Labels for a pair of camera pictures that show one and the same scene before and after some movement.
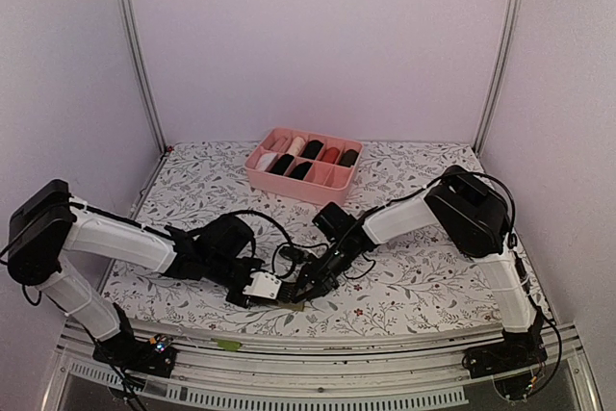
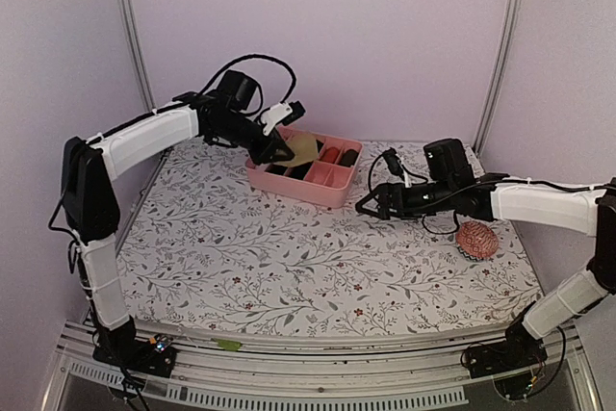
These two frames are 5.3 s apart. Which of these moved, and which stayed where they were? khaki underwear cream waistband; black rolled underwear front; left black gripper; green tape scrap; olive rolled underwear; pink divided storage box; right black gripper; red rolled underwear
Moved: khaki underwear cream waistband; right black gripper; left black gripper
Stayed: black rolled underwear front; olive rolled underwear; red rolled underwear; pink divided storage box; green tape scrap
